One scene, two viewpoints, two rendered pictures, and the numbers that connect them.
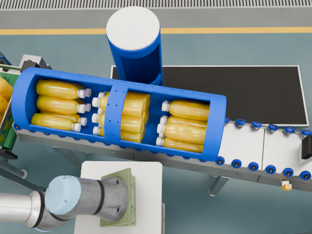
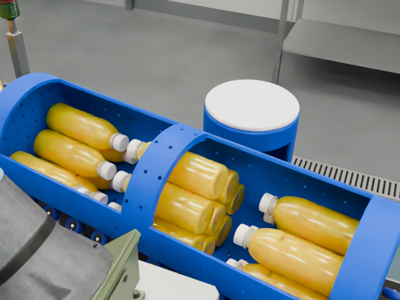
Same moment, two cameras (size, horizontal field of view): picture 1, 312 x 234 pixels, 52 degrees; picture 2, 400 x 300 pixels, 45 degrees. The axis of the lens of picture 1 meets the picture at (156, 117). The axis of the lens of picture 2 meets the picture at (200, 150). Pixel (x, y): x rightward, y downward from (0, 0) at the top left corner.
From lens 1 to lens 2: 0.63 m
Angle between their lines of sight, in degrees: 31
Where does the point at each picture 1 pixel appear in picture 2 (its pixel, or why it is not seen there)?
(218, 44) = not seen: hidden behind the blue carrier
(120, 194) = (84, 266)
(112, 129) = (142, 192)
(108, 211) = (32, 292)
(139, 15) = (269, 92)
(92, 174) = not seen: hidden behind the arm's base
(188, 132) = (305, 252)
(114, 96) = (174, 134)
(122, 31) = (232, 102)
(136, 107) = (209, 167)
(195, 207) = not seen: outside the picture
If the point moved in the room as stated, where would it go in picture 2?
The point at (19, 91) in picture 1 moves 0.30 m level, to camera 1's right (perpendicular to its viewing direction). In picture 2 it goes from (16, 88) to (143, 109)
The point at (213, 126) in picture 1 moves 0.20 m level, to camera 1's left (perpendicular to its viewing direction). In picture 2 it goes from (371, 239) to (244, 213)
